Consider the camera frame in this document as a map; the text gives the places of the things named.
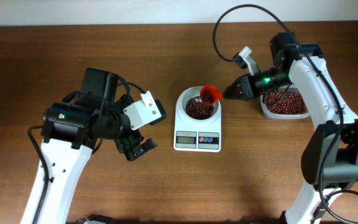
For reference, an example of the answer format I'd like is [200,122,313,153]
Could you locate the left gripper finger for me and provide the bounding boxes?
[135,138,158,156]
[126,151,142,161]

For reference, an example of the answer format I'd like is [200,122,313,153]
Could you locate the left black camera cable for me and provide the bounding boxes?
[27,76,147,224]

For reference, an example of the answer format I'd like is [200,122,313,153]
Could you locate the red adzuki beans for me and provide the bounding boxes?
[264,91,306,114]

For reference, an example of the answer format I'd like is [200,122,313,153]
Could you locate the white round bowl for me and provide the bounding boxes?
[176,86,221,124]

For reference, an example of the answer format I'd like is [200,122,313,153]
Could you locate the red plastic measuring scoop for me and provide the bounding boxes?
[200,85,223,106]

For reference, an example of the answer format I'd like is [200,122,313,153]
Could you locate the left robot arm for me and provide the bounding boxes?
[21,68,167,223]

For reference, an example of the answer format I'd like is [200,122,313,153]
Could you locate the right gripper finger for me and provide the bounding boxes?
[223,77,242,95]
[223,91,242,100]

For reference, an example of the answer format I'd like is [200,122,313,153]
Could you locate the white digital kitchen scale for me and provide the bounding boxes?
[173,90,222,152]

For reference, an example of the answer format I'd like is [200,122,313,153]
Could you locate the black camera cable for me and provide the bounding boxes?
[212,4,358,224]
[27,76,147,224]

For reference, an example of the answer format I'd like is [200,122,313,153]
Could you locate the red beans in bowl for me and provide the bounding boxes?
[185,96,214,120]

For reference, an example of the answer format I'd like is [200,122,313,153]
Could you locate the clear plastic food container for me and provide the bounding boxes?
[260,88,310,119]

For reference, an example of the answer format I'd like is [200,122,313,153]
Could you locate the right black camera cable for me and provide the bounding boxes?
[212,4,358,224]

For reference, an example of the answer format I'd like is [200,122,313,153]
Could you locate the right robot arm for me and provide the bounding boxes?
[223,32,358,223]

